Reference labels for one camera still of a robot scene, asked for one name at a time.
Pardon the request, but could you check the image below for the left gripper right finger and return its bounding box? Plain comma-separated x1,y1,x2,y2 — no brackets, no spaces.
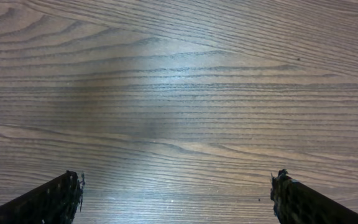
270,169,358,224

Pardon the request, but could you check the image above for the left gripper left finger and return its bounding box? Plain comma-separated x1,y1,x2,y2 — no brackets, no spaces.
0,170,85,224

